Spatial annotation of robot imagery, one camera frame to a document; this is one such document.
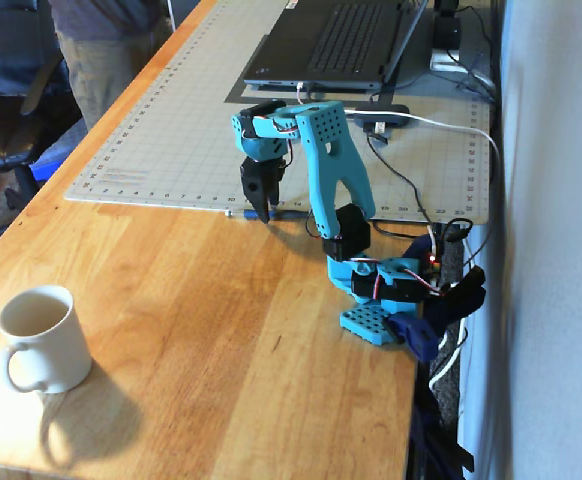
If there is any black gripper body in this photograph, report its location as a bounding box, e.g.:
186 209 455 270
239 156 289 195

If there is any blue pen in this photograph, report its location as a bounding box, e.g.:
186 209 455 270
224 208 313 222

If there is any white ceramic mug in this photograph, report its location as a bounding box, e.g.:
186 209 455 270
0 284 94 395

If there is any grey gridded cutting mat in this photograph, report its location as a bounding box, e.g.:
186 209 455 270
64 0 492 226

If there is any black usb hub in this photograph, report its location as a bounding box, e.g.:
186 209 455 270
352 103 412 130

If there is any dark grey laptop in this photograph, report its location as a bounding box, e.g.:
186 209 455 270
242 0 430 94

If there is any person in khaki trousers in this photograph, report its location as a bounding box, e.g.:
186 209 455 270
48 0 173 132

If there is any blue table clamp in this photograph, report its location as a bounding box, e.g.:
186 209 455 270
387 312 448 364

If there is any black device on white base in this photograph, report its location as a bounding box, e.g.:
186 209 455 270
428 0 473 72

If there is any black office chair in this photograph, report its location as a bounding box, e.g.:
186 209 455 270
0 0 85 251

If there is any thin black cable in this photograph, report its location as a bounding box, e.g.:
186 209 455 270
365 130 435 237

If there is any long white cable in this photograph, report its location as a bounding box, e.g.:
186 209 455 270
295 81 504 201

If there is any black clamp handle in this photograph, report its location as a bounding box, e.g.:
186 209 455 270
404 233 488 332

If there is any short white cable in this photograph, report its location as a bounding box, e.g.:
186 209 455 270
427 317 471 392

